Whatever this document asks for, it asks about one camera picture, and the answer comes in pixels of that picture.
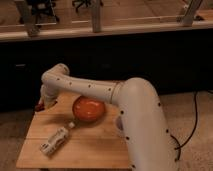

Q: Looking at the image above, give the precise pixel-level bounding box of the dark red pepper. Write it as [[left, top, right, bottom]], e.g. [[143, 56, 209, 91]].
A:
[[35, 104, 45, 112]]

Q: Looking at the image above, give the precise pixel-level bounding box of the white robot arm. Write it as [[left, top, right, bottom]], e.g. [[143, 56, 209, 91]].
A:
[[41, 63, 179, 171]]

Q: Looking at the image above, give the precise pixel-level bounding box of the orange bowl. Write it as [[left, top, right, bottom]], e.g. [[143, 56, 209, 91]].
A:
[[72, 96, 106, 122]]

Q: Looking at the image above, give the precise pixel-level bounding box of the wooden table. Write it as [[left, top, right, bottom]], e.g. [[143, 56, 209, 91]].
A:
[[16, 91, 130, 169]]

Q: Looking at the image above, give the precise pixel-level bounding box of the white plastic bottle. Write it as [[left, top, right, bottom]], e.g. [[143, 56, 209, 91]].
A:
[[40, 122, 75, 156]]

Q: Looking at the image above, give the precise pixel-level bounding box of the black office chair base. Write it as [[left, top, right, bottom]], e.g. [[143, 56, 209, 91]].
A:
[[72, 0, 104, 13]]

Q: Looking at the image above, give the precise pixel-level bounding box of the black office chair left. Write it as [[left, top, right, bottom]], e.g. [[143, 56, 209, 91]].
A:
[[25, 0, 60, 24]]

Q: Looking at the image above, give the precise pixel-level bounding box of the black cable on floor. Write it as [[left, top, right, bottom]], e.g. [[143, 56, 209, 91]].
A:
[[169, 90, 200, 163]]

